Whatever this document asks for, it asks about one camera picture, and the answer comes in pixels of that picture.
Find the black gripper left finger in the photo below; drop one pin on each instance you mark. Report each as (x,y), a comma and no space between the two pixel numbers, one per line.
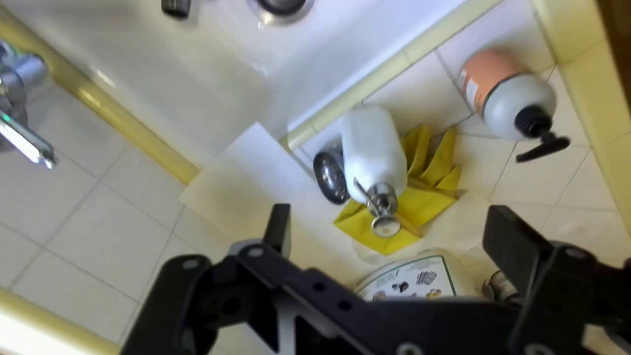
(198,301)

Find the white ceramic sink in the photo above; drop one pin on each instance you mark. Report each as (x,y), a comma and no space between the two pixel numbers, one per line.
(198,65)

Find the round black steel dish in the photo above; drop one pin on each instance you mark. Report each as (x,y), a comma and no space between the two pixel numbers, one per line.
(328,177)

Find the chrome faucet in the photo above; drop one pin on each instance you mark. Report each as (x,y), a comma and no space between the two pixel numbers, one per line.
(23,71)

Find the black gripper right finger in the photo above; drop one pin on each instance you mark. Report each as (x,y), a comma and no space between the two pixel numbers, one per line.
(565,295)

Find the white pump bottle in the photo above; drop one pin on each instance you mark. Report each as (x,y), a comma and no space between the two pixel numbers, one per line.
(372,150)

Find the round printed label lid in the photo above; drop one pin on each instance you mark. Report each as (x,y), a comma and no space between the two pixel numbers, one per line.
(415,276)

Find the white paper sheet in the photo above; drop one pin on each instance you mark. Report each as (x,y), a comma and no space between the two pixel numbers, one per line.
(257,177)

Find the yellow cloth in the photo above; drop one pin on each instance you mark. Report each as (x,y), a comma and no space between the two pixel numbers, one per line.
(427,189)

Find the steel sink drain strainer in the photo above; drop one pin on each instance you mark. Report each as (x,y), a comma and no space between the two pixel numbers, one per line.
(283,4)

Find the pink bottle black pump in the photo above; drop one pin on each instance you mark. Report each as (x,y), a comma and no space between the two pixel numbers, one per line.
(514,98)

